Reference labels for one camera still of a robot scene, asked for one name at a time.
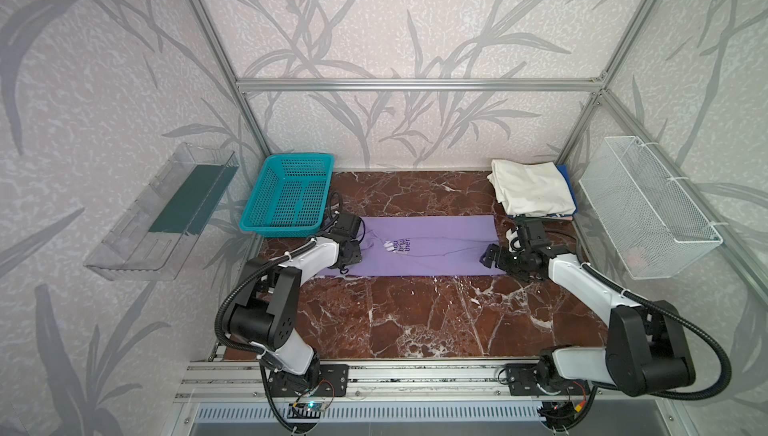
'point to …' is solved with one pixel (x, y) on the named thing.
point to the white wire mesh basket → (652, 226)
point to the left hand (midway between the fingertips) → (352, 246)
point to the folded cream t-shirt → (532, 189)
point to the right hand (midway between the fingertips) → (493, 254)
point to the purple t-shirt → (395, 246)
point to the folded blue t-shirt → (563, 168)
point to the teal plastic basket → (291, 197)
